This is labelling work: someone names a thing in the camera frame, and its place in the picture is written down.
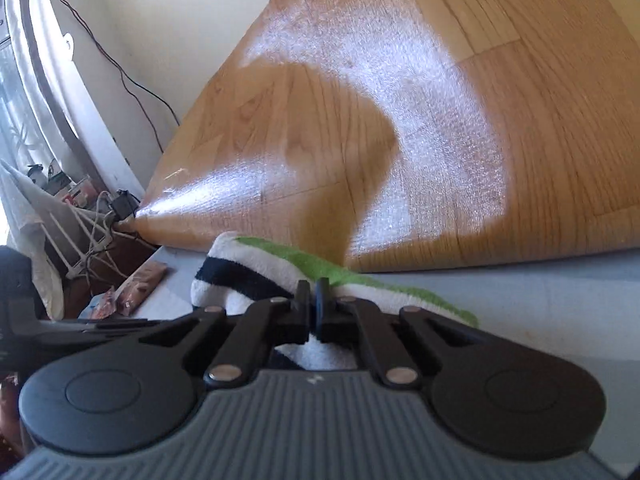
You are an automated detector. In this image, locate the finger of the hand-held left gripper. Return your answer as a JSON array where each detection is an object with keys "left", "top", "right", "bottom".
[{"left": 36, "top": 316, "right": 173, "bottom": 361}]

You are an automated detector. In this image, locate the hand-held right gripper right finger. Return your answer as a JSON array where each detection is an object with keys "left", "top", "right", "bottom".
[{"left": 314, "top": 279, "right": 483, "bottom": 390}]

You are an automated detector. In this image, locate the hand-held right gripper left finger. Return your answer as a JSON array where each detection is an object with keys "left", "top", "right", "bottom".
[{"left": 139, "top": 280, "right": 312, "bottom": 390}]

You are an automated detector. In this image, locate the green navy white striped garment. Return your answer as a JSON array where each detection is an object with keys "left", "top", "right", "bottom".
[{"left": 190, "top": 231, "right": 480, "bottom": 372}]

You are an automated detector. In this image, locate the small pink packet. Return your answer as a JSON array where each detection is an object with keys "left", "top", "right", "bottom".
[{"left": 89, "top": 286, "right": 120, "bottom": 320}]

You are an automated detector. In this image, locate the white cloth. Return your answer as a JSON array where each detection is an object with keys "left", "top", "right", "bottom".
[{"left": 0, "top": 159, "right": 67, "bottom": 322}]

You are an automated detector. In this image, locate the white drying rack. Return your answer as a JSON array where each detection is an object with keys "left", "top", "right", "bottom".
[{"left": 0, "top": 159, "right": 118, "bottom": 281}]

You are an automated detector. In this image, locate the black power adapter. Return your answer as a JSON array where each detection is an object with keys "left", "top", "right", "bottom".
[{"left": 111, "top": 189, "right": 141, "bottom": 222}]

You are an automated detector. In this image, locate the white curtain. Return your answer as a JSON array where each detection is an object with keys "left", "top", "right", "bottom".
[{"left": 0, "top": 0, "right": 148, "bottom": 211}]

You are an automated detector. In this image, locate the thin dark wall cable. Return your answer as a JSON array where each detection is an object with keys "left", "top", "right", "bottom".
[{"left": 37, "top": 0, "right": 181, "bottom": 156}]

